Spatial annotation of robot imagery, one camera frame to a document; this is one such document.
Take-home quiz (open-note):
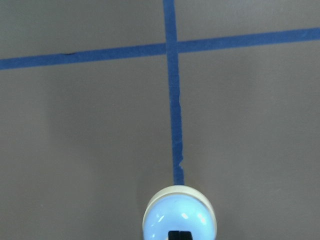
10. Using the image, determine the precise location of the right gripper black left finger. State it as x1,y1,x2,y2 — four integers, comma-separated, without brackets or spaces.
168,230,180,240

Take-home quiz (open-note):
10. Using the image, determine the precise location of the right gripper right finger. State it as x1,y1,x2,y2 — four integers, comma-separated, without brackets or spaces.
179,231,193,240

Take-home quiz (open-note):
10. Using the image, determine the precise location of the blue wooden call bell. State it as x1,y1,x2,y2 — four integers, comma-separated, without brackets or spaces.
142,185,218,240

